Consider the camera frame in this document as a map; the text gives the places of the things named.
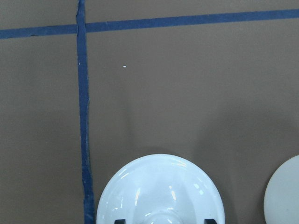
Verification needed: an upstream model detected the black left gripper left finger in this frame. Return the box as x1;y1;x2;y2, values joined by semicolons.
114;219;126;224

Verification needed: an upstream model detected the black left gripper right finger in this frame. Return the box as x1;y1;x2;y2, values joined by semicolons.
204;219;216;224

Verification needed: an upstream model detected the white enamel mug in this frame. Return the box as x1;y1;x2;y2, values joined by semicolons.
263;156;299;224

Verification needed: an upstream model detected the white enamel mug lid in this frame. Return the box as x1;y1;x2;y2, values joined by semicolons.
96;154;225;224

